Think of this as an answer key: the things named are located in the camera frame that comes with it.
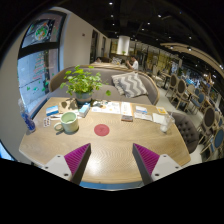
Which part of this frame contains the flat round red coaster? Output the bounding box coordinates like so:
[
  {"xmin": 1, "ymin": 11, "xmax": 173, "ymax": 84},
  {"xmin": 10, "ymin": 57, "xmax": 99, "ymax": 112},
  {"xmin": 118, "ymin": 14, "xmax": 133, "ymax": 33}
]
[{"xmin": 93, "ymin": 123, "xmax": 111, "ymax": 137}]

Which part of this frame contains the group of dining chairs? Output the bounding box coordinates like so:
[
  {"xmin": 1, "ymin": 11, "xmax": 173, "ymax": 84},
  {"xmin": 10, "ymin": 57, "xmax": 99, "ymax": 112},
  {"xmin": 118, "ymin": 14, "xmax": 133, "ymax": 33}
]
[{"xmin": 164, "ymin": 74, "xmax": 224, "ymax": 162}]

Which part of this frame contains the grey curved sofa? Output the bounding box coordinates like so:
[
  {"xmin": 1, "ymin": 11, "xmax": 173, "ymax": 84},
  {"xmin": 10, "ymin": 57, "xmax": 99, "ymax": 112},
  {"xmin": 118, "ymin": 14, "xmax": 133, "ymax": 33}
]
[{"xmin": 48, "ymin": 64, "xmax": 161, "ymax": 106}]

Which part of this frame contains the pill blister pack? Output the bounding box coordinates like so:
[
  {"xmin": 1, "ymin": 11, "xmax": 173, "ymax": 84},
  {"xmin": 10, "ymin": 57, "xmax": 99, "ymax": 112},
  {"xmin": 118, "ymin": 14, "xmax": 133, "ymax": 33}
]
[{"xmin": 42, "ymin": 116, "xmax": 52, "ymax": 128}]

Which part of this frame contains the grey tufted chair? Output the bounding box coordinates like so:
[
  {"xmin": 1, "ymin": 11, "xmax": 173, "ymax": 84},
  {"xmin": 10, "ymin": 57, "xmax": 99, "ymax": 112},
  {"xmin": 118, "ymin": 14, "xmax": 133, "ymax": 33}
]
[{"xmin": 171, "ymin": 111, "xmax": 201, "ymax": 155}]

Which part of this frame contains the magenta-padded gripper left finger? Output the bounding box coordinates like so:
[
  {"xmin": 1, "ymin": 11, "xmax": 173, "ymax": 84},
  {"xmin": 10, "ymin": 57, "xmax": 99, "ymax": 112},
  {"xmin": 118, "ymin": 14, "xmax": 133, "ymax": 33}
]
[{"xmin": 41, "ymin": 143, "xmax": 92, "ymax": 185}]

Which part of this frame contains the clear plastic cup with straw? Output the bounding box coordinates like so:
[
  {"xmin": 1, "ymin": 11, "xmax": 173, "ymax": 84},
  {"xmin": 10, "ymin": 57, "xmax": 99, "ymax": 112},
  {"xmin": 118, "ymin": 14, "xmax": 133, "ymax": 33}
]
[{"xmin": 159, "ymin": 111, "xmax": 176, "ymax": 134}]

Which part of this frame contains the white and orange box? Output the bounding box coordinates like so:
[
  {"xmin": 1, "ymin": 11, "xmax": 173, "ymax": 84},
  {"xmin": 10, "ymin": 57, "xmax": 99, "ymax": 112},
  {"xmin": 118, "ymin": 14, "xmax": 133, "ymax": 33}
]
[{"xmin": 120, "ymin": 101, "xmax": 134, "ymax": 122}]

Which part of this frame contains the person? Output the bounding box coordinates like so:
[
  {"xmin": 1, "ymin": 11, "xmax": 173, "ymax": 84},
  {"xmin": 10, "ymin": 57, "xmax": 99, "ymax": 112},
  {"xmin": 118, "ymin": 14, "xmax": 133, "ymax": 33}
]
[{"xmin": 125, "ymin": 54, "xmax": 140, "ymax": 72}]

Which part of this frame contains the pale green mug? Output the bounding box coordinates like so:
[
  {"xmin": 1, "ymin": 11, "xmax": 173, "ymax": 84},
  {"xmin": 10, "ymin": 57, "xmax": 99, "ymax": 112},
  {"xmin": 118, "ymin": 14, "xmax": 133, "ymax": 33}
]
[{"xmin": 53, "ymin": 111, "xmax": 80, "ymax": 135}]

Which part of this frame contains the white paper receipt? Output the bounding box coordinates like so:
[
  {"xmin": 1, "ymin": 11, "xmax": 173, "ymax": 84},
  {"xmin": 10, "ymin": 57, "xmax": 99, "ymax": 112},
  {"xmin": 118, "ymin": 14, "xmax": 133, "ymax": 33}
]
[{"xmin": 133, "ymin": 111, "xmax": 154, "ymax": 122}]

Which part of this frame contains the white napkin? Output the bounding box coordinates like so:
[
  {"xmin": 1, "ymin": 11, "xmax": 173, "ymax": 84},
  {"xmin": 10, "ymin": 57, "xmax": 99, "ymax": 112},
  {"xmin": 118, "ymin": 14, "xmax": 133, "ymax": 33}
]
[{"xmin": 152, "ymin": 112, "xmax": 166, "ymax": 125}]

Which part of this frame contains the clear blue-labelled drink bottle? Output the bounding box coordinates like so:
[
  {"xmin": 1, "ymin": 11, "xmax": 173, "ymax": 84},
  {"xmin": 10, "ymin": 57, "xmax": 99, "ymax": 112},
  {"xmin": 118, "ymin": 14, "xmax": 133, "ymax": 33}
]
[{"xmin": 18, "ymin": 98, "xmax": 36, "ymax": 133}]

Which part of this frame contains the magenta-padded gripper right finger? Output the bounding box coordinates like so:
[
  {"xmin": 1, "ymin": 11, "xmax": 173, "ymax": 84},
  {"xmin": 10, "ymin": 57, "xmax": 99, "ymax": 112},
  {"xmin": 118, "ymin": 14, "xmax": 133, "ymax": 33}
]
[{"xmin": 132, "ymin": 143, "xmax": 184, "ymax": 186}]

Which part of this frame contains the group of ceiling lights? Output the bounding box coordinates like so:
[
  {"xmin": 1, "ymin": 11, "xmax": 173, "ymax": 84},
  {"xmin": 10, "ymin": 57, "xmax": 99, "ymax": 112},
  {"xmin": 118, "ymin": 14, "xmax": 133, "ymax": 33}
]
[{"xmin": 106, "ymin": 0, "xmax": 224, "ymax": 73}]

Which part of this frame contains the grey chevron pillow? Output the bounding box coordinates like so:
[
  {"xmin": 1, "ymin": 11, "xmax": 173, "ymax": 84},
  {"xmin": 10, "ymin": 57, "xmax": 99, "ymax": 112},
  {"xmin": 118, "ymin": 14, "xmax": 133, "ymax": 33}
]
[{"xmin": 111, "ymin": 71, "xmax": 149, "ymax": 99}]

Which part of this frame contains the green potted plant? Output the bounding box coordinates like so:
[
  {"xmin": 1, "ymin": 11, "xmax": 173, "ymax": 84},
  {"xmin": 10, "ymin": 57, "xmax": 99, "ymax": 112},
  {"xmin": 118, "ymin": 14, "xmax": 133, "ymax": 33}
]
[{"xmin": 59, "ymin": 64, "xmax": 112, "ymax": 105}]

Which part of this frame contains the yellow card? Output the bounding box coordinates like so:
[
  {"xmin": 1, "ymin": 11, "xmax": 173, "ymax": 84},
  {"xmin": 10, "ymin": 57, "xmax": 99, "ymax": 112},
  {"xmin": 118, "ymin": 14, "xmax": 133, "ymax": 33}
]
[{"xmin": 156, "ymin": 106, "xmax": 169, "ymax": 116}]

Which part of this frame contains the light blue tissue pack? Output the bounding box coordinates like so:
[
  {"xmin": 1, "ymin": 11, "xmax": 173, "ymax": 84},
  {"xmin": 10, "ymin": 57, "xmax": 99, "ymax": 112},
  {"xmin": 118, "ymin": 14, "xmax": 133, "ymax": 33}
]
[{"xmin": 78, "ymin": 103, "xmax": 92, "ymax": 118}]

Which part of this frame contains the decorated window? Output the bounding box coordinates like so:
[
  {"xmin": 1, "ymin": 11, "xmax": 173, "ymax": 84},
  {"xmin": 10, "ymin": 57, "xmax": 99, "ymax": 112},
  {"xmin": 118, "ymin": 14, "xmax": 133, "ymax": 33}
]
[{"xmin": 17, "ymin": 11, "xmax": 68, "ymax": 116}]

